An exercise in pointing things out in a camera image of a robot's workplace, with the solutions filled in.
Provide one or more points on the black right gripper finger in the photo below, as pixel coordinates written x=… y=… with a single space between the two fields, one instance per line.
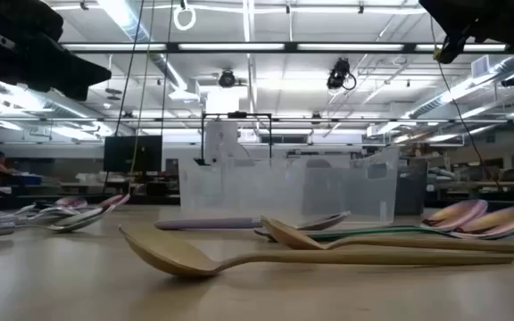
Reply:
x=449 y=13
x=453 y=46

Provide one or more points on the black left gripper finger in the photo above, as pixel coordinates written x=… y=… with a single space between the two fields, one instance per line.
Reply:
x=63 y=82
x=78 y=67

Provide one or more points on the gold spoon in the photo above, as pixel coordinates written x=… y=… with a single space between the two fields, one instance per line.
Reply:
x=292 y=238
x=172 y=254

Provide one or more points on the black overhead light bar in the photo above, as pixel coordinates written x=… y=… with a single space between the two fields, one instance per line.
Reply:
x=172 y=47

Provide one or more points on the black monitor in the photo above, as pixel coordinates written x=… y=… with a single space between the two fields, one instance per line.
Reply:
x=127 y=153

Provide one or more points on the blue storage bin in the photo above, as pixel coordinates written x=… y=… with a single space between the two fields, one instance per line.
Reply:
x=29 y=179

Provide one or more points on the grey plastic bin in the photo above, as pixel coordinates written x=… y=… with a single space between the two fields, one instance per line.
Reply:
x=411 y=191

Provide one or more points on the white board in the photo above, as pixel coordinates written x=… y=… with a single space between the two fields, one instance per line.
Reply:
x=221 y=138

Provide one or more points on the clear plastic bin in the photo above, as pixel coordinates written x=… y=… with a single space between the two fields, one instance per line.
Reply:
x=239 y=191

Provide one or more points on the round black ceiling camera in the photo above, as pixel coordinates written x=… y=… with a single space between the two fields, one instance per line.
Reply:
x=227 y=79

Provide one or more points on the black metal frame stand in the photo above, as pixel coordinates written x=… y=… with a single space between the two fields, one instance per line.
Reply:
x=237 y=115

